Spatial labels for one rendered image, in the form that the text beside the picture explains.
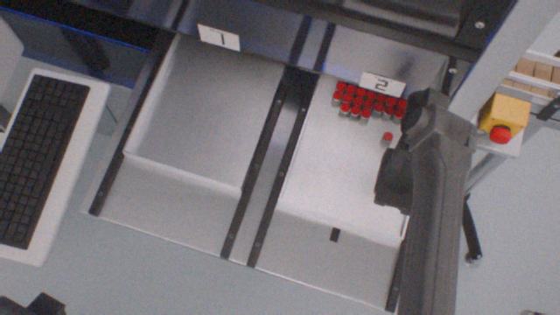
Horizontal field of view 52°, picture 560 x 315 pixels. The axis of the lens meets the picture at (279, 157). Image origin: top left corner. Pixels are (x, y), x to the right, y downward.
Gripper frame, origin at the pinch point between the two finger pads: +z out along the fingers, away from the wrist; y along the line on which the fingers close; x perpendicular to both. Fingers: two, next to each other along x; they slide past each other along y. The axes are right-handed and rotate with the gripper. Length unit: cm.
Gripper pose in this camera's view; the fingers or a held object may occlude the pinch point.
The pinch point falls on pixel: (387, 202)
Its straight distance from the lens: 102.6
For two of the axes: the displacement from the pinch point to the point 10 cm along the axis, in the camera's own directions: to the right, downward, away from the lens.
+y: 2.8, -8.2, 4.9
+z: -0.7, 4.9, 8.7
